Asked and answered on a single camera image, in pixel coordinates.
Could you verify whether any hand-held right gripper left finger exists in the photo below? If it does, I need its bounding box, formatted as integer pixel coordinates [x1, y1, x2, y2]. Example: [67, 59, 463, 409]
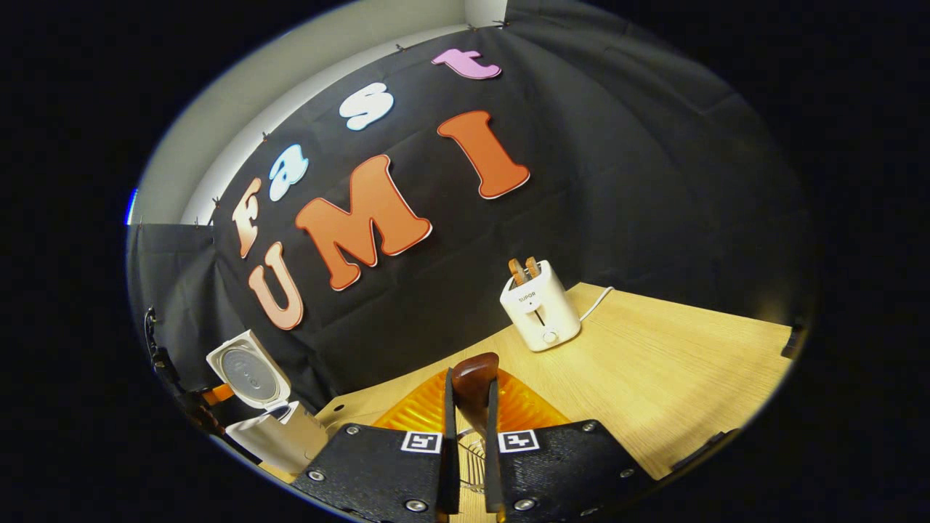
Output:
[291, 368, 461, 523]

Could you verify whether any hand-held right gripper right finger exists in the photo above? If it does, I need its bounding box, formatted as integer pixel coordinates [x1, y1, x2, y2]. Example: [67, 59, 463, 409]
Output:
[485, 368, 658, 523]

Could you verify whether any white rice cooker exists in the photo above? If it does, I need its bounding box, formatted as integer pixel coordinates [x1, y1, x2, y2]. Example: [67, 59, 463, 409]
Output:
[206, 329, 331, 477]

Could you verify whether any brown wooden spoon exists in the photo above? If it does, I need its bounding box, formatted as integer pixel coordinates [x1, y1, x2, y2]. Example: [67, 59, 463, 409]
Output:
[450, 352, 501, 437]

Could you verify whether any white toaster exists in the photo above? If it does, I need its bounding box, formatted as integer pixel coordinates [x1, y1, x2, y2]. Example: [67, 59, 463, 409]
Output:
[499, 260, 582, 353]

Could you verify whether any white toaster cable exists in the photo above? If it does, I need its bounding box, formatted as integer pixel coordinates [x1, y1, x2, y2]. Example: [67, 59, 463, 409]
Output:
[579, 285, 615, 323]

